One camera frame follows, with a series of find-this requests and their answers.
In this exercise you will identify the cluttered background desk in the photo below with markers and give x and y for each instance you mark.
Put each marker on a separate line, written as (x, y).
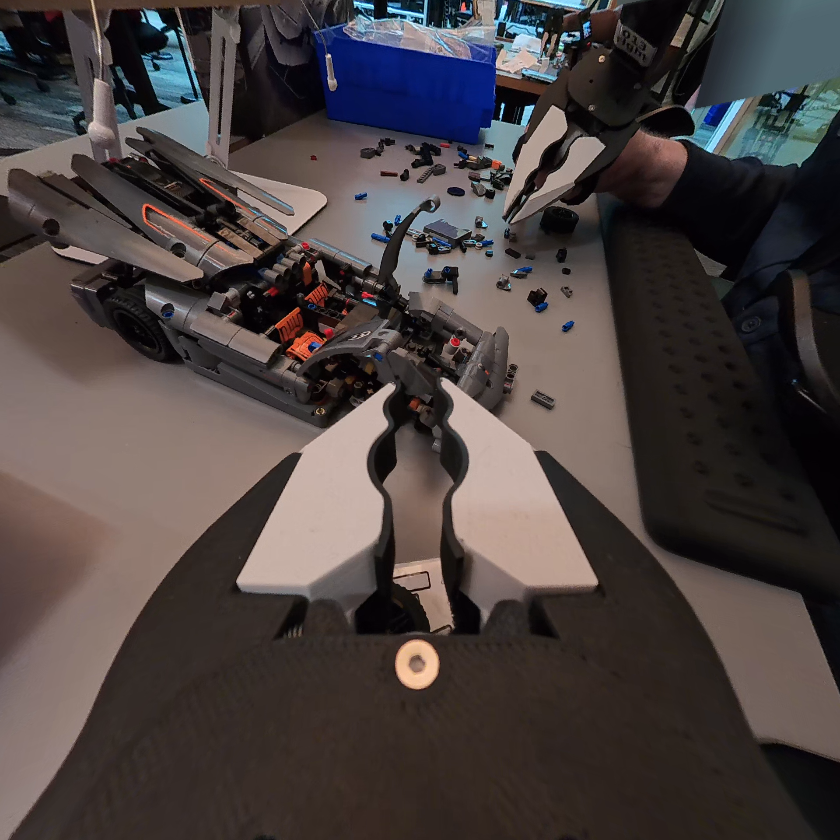
(525, 62)

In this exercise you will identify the person's right hand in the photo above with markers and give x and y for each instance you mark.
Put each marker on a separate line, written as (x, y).
(643, 170)

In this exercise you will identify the black perforated mat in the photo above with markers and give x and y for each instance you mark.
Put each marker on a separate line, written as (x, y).
(689, 394)

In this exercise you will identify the person's right forearm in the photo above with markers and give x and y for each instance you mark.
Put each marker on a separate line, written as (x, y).
(728, 197)

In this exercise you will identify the white book stand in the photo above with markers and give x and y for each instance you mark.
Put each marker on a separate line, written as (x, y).
(295, 197)

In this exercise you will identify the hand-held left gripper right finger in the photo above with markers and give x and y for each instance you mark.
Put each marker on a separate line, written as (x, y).
(525, 525)

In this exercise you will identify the person's navy jacket torso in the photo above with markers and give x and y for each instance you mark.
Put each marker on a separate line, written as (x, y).
(787, 229)

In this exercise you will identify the grey lego car model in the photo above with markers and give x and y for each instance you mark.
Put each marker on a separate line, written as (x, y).
(229, 295)

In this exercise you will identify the black lego wheel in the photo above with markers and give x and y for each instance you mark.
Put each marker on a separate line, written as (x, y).
(560, 220)

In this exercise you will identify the clear plastic bags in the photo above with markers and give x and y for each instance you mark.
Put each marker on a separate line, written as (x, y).
(426, 36)

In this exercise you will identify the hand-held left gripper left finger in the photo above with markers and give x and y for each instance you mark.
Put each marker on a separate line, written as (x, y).
(308, 525)

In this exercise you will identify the blue storage bin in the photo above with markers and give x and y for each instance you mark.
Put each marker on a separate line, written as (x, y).
(407, 85)

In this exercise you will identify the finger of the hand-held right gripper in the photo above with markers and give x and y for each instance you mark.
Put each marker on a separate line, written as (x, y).
(544, 134)
(571, 174)

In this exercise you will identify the scattered loose lego pieces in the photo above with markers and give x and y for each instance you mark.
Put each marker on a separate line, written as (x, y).
(543, 398)

